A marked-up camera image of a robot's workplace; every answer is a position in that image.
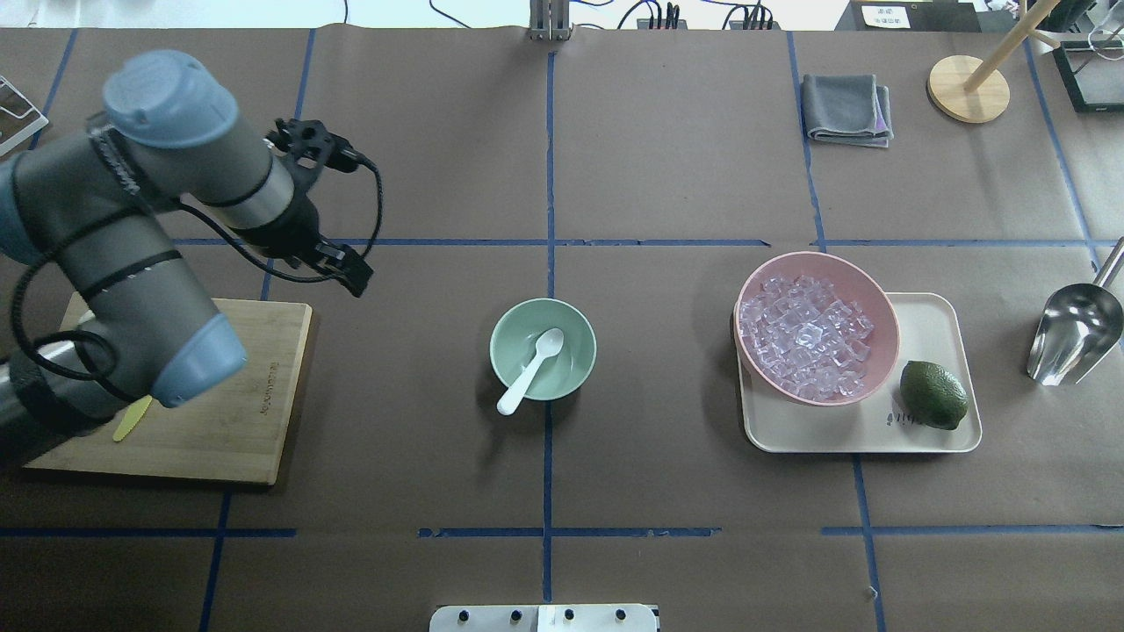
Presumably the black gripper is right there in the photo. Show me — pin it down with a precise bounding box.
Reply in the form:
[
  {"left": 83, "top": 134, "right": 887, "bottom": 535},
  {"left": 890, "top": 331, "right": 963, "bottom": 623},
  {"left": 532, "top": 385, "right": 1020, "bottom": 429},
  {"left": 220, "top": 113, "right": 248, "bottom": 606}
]
[{"left": 256, "top": 195, "right": 373, "bottom": 298}]

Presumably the white plastic spoon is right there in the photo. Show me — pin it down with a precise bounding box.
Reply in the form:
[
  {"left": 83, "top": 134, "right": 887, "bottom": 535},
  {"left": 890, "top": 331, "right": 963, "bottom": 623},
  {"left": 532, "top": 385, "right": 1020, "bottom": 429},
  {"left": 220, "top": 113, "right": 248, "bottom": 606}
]
[{"left": 495, "top": 327, "right": 565, "bottom": 416}]

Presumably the stainless steel ice scoop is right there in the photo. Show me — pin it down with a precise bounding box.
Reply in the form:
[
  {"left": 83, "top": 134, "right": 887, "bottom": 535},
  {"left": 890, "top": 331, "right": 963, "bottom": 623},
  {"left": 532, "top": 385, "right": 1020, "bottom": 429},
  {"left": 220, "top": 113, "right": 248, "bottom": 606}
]
[{"left": 1025, "top": 240, "right": 1123, "bottom": 385}]

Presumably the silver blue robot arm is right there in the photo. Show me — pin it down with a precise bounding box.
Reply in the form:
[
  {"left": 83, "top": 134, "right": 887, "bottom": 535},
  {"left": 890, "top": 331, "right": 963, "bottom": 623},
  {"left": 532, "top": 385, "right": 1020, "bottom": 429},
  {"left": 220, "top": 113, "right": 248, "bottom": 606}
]
[{"left": 1, "top": 49, "right": 377, "bottom": 469}]

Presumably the mint green bowl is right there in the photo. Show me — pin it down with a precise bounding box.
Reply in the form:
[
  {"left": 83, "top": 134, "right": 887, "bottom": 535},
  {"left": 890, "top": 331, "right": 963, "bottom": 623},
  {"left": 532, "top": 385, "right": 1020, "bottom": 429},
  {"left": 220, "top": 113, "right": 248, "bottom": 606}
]
[{"left": 488, "top": 298, "right": 599, "bottom": 401}]

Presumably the pink bowl of ice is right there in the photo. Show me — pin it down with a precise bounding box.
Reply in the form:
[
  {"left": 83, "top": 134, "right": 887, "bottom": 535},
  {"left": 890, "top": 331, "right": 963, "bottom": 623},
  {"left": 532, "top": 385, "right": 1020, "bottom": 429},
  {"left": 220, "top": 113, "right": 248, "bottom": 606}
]
[{"left": 733, "top": 251, "right": 900, "bottom": 406}]

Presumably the wooden cutting board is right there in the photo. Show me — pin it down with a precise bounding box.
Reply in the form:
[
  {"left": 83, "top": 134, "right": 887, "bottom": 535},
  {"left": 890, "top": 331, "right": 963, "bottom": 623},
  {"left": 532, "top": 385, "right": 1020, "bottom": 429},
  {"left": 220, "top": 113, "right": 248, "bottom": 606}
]
[{"left": 31, "top": 298, "right": 314, "bottom": 485}]

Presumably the yellow plastic knife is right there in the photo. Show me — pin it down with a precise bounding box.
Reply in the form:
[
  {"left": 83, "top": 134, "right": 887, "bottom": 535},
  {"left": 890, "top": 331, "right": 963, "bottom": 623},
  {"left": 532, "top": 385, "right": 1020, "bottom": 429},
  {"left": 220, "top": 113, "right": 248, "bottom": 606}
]
[{"left": 112, "top": 395, "right": 154, "bottom": 443}]

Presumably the beige plastic tray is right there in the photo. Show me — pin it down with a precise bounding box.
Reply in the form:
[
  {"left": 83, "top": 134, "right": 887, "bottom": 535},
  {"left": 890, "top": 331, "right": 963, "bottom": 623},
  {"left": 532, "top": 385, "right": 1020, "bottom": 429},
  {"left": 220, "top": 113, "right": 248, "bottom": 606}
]
[{"left": 738, "top": 292, "right": 984, "bottom": 455}]

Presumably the folded grey cloth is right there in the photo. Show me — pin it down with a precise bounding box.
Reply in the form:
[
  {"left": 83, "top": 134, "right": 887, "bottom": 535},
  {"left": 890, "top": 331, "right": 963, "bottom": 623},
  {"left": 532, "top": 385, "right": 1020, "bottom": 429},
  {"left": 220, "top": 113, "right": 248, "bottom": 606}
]
[{"left": 800, "top": 75, "right": 894, "bottom": 148}]

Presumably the black label box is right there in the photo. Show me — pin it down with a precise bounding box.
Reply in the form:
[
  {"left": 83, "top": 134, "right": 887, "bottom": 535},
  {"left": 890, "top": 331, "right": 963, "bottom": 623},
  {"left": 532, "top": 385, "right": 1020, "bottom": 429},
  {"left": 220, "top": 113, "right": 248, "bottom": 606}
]
[{"left": 835, "top": 1, "right": 981, "bottom": 31}]

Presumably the green lime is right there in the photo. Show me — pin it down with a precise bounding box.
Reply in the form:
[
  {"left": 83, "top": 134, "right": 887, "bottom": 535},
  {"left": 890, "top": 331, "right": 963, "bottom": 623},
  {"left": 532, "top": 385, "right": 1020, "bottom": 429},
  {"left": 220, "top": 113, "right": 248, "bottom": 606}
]
[{"left": 898, "top": 360, "right": 970, "bottom": 431}]

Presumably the wooden mug tree stand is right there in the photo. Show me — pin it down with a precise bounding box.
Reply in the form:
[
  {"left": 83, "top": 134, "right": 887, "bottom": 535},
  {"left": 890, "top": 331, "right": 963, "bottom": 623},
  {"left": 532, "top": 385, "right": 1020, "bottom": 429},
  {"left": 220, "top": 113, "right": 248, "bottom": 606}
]
[{"left": 925, "top": 1, "right": 1061, "bottom": 124}]

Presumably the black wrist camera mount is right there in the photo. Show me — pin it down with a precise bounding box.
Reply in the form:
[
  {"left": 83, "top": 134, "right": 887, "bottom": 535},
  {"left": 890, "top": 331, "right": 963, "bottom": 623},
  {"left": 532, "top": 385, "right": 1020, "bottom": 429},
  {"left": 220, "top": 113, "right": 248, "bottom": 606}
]
[{"left": 264, "top": 118, "right": 365, "bottom": 183}]

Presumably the aluminium frame post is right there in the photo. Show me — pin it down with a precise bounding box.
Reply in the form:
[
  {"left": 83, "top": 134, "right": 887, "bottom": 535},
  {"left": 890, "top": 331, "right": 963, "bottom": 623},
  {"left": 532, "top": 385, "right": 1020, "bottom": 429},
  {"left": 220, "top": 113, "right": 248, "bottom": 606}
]
[{"left": 528, "top": 0, "right": 573, "bottom": 40}]

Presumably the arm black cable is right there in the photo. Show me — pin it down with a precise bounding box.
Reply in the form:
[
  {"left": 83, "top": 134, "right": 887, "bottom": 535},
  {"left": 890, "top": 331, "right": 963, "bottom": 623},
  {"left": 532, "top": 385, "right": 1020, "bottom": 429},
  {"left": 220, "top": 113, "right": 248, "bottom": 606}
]
[{"left": 9, "top": 148, "right": 386, "bottom": 405}]

